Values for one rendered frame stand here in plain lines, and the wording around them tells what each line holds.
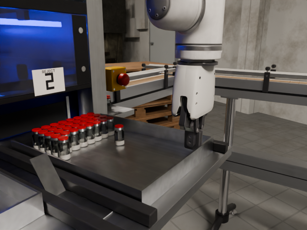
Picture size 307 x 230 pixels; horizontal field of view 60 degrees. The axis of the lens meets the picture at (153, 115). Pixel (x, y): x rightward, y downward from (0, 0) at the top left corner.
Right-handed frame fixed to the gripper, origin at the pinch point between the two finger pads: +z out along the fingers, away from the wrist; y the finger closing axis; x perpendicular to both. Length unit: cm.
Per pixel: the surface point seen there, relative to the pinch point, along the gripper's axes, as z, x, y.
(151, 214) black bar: 2.4, 4.6, 21.7
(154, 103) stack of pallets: 51, -139, -195
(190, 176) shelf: 4.4, 3.0, 6.9
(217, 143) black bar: 2.4, 2.8, -6.3
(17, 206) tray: 1.1, -9.4, 31.5
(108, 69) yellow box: -10.1, -36.3, -14.5
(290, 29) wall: -32, -36, -373
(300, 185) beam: 47, 17, -84
